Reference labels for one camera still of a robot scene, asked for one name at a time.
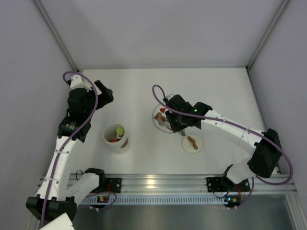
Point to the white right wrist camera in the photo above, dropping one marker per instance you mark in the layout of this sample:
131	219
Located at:
169	95

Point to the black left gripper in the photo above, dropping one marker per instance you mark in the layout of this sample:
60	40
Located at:
101	96

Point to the white cylindrical lunch container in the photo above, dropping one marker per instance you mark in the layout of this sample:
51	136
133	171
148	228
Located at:
120	147

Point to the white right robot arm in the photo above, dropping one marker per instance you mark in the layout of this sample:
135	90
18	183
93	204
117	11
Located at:
262	146

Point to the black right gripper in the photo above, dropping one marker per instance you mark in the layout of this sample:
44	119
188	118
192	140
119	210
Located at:
176	125

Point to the blue rimmed white plate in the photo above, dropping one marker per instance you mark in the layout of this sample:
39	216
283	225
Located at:
162	110

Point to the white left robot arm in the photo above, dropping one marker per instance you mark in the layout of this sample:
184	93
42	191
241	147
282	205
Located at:
54	197

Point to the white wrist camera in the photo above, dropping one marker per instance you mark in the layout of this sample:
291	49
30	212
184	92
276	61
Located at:
79	82
169	95

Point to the brown chicken drumstick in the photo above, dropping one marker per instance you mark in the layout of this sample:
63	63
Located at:
159	117

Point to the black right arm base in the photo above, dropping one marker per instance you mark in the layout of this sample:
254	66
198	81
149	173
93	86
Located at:
216	185

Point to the aluminium mounting rail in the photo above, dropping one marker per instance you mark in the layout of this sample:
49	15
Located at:
193	184

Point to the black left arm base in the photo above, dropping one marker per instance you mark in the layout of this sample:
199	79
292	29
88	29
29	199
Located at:
112	185

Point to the metal tongs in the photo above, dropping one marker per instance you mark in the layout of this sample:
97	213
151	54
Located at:
167	126

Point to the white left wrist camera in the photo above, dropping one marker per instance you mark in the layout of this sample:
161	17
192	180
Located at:
79	82

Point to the white container lid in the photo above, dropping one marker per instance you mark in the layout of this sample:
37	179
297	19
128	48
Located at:
192	144

